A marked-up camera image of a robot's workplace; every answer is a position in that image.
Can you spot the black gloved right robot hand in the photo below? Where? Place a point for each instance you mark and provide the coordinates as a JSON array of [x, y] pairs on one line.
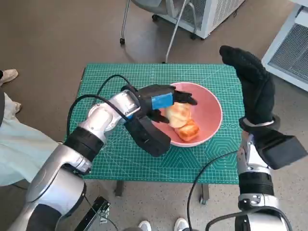
[[257, 93]]

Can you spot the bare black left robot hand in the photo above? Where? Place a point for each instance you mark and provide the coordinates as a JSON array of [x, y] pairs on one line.
[[161, 101]]

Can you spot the round toy bread bun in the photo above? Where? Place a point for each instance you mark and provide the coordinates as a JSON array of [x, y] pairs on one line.
[[179, 114]]

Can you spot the long braided toy bread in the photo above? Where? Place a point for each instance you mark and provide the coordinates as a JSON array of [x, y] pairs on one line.
[[188, 131]]

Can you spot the pink bowl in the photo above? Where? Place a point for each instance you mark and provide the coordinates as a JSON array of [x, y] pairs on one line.
[[209, 113]]

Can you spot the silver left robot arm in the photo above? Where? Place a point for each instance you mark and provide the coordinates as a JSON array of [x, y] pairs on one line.
[[57, 173]]

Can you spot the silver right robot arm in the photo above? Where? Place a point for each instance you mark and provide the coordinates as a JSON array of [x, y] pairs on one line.
[[255, 185]]

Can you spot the white cabinet with mesh panel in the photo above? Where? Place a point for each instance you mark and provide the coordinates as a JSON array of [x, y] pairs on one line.
[[288, 55]]

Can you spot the green cutting mat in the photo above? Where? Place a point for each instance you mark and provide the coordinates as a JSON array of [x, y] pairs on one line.
[[144, 166]]

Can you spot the grey chair with metal legs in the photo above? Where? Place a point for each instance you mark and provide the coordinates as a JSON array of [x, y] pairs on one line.
[[176, 29]]

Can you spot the white mesh cabinet on casters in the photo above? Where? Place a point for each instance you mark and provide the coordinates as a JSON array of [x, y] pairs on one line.
[[216, 14]]

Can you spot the black table leg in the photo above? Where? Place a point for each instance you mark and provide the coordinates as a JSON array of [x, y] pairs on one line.
[[119, 188], [204, 195]]

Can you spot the white shoe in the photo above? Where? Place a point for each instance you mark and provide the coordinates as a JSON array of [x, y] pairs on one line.
[[181, 225], [145, 226]]

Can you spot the black metal stand bar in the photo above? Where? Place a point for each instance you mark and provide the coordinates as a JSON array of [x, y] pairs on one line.
[[92, 214]]

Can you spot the person's beige shoe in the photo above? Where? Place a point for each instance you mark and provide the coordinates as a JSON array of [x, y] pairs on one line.
[[8, 75]]

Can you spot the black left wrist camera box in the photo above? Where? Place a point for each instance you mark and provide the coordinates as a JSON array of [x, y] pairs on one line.
[[149, 137]]

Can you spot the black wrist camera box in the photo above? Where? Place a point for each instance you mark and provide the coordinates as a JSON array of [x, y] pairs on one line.
[[284, 149], [149, 137]]

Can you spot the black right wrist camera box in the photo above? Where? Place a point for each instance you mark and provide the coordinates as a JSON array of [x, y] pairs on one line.
[[284, 149]]

